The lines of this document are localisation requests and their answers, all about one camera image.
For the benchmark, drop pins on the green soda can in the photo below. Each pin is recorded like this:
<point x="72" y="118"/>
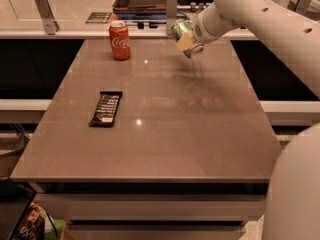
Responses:
<point x="177" y="29"/>

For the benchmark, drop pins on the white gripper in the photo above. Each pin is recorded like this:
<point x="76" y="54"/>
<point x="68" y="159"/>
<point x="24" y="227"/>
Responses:
<point x="199" y="31"/>

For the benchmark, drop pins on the grey drawer cabinet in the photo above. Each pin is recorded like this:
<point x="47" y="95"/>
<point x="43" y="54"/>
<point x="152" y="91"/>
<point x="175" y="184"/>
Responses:
<point x="153" y="217"/>

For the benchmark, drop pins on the dark open tray box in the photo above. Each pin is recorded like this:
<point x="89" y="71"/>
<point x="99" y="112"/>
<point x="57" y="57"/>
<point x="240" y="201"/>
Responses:
<point x="141" y="2"/>

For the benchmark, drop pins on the black bin at left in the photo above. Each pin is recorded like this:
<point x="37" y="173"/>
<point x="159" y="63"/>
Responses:
<point x="14" y="203"/>

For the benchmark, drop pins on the snack bag under table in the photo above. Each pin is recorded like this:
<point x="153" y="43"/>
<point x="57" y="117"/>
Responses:
<point x="33" y="224"/>

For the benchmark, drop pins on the black candy bar wrapper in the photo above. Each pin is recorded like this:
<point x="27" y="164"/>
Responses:
<point x="106" y="109"/>

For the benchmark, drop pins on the left metal glass bracket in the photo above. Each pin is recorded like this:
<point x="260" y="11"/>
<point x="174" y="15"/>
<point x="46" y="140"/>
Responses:
<point x="50" y="25"/>

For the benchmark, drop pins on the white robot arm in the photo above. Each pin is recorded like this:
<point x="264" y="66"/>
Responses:
<point x="292" y="210"/>

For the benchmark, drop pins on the middle metal glass bracket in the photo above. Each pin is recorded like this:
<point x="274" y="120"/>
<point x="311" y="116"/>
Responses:
<point x="171" y="14"/>

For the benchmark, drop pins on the red Coca-Cola can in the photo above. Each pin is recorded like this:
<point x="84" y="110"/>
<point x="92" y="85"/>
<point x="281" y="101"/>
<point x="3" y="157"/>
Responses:
<point x="119" y="40"/>

